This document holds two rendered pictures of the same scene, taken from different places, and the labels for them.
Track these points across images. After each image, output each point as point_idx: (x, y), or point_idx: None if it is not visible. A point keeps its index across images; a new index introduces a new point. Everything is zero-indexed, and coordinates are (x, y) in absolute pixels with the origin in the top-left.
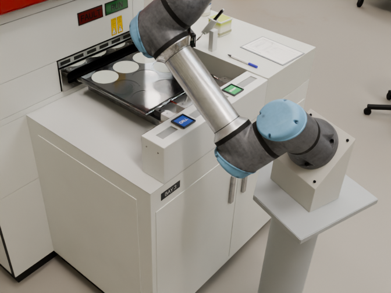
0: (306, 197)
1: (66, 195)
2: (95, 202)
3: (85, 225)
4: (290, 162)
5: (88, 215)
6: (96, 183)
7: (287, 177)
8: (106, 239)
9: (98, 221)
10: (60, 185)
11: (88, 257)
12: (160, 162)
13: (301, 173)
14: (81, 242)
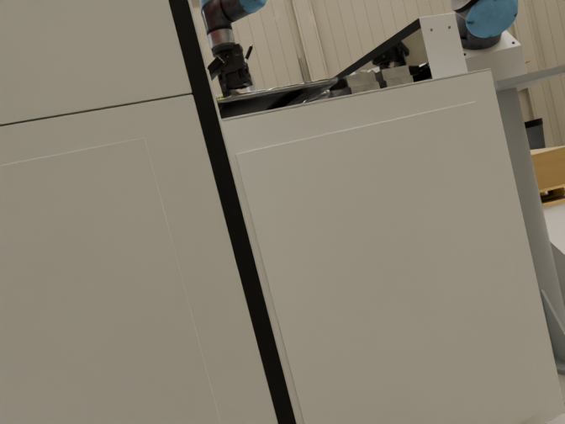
0: (518, 63)
1: (331, 264)
2: (405, 196)
3: (390, 300)
4: (479, 51)
5: (393, 258)
6: (402, 144)
7: (488, 66)
8: (442, 274)
9: (419, 246)
10: (313, 252)
11: (409, 405)
12: (456, 40)
13: (498, 48)
14: (387, 378)
